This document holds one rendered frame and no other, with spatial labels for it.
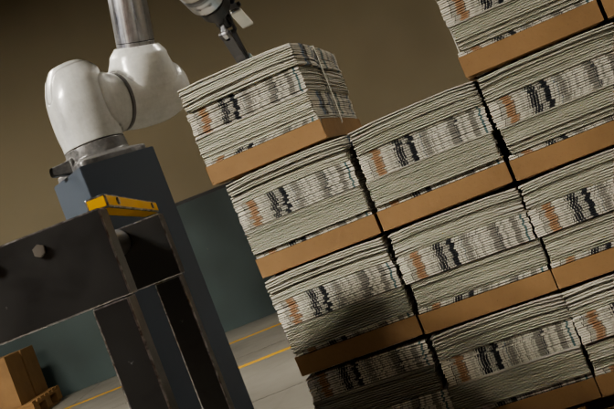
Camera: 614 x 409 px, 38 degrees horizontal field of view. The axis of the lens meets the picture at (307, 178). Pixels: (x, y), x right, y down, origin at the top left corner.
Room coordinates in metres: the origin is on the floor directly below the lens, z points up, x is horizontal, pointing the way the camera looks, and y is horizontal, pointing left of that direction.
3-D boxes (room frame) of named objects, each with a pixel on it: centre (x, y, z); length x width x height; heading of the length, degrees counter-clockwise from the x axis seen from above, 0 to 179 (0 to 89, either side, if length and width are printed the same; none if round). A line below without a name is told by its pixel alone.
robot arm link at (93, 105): (2.24, 0.46, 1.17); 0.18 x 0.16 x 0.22; 133
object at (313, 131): (2.02, 0.04, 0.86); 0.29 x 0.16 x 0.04; 73
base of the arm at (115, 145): (2.22, 0.48, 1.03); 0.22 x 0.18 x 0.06; 126
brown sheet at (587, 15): (1.94, -0.56, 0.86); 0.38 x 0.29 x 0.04; 165
